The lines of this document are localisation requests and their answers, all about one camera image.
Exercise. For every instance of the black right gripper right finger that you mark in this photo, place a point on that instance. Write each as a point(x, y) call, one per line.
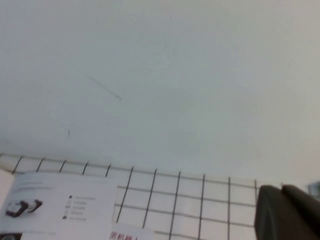
point(305, 200)

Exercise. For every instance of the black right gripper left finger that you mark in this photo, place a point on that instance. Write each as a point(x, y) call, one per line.
point(272, 220)

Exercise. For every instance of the white product catalog book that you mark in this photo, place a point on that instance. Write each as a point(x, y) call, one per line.
point(50, 220)

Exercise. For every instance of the white black-grid tablecloth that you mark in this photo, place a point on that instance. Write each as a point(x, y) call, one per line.
point(190, 200)

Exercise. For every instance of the brochure with robot photo cover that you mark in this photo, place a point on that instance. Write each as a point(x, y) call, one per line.
point(132, 233)

